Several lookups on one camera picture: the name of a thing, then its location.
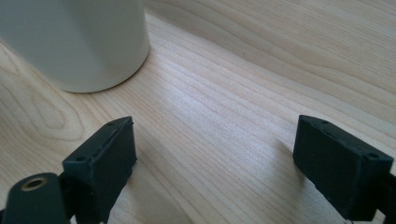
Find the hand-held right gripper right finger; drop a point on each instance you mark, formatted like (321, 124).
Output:
(339, 168)

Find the white cylindrical cup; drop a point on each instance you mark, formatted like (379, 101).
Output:
(81, 40)

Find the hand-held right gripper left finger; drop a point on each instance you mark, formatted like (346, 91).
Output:
(102, 161)

